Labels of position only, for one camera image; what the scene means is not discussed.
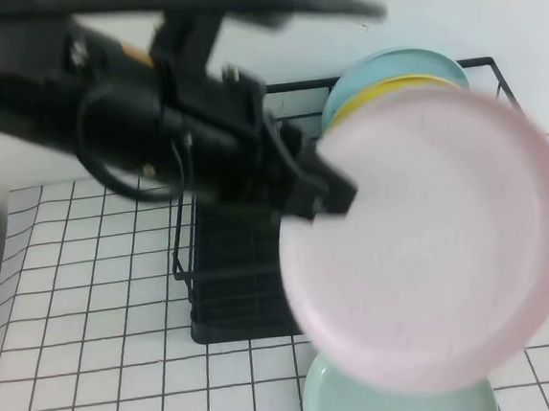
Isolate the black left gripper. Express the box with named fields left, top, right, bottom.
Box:
left=155, top=57, right=362, bottom=236

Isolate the pink plate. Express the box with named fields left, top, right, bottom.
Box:
left=264, top=76, right=549, bottom=406

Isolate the yellow plate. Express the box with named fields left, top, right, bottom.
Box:
left=325, top=70, right=470, bottom=130

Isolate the light blue plate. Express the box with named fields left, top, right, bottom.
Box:
left=316, top=42, right=473, bottom=126

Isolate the mint green plate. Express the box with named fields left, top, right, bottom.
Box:
left=296, top=337, right=498, bottom=411

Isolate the black plastic drip tray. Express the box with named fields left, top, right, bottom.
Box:
left=179, top=169, right=549, bottom=346

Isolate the white black grid tablecloth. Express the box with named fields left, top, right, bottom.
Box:
left=0, top=123, right=549, bottom=411

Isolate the black wire dish rack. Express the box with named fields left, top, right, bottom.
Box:
left=155, top=50, right=549, bottom=317

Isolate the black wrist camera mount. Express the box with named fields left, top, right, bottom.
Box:
left=143, top=0, right=392, bottom=85

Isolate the black looped cable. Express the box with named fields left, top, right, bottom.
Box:
left=73, top=77, right=192, bottom=210

